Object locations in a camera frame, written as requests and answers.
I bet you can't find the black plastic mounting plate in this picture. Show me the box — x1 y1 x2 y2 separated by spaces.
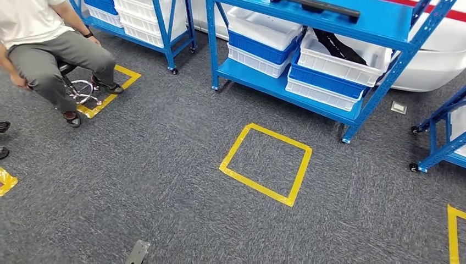
312 29 368 67
289 0 361 23

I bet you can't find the blue steel shelf rack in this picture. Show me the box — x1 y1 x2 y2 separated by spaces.
69 0 198 75
409 85 466 174
206 0 458 145

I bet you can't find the yellow floor tape square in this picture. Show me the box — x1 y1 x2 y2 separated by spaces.
219 123 313 208
447 205 466 264
0 167 18 197

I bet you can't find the chrome base stool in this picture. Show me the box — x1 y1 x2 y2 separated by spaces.
56 60 103 106

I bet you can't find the grey floor socket plate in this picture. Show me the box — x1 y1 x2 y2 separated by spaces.
390 101 408 116

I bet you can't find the white car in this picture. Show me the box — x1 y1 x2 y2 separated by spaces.
189 0 466 92

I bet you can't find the person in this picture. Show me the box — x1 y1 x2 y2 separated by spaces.
0 0 125 128

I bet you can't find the red barrier belt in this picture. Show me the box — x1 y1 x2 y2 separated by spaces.
386 0 466 23

